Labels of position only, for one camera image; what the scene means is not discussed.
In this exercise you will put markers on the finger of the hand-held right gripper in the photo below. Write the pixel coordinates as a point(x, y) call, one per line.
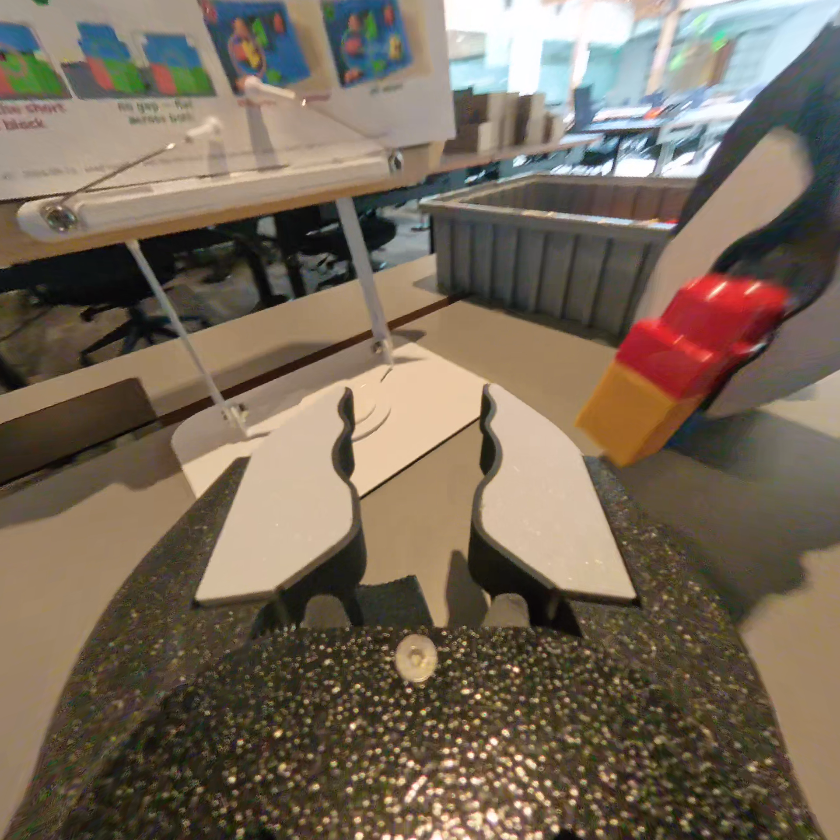
point(800, 374)
point(722, 216)

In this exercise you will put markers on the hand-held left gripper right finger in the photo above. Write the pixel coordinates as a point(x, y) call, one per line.
point(544, 512)

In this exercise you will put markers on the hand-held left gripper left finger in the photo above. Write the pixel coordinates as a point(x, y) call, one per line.
point(282, 512)

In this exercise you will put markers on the red two-stud toy block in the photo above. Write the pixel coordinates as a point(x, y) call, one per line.
point(709, 328)

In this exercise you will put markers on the yellow one-stud toy block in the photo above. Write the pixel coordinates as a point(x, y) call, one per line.
point(630, 413)

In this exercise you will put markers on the grey plastic bin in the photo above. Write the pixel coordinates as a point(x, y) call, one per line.
point(525, 262)

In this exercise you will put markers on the stack of cardboard boxes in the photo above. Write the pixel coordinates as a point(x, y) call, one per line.
point(499, 118)

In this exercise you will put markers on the black office chair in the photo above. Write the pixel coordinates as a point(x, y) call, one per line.
point(131, 308)
point(341, 236)

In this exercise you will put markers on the white ledge bar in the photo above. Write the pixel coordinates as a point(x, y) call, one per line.
point(216, 190)

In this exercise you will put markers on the paper instruction sheet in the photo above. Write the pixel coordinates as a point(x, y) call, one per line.
point(367, 111)

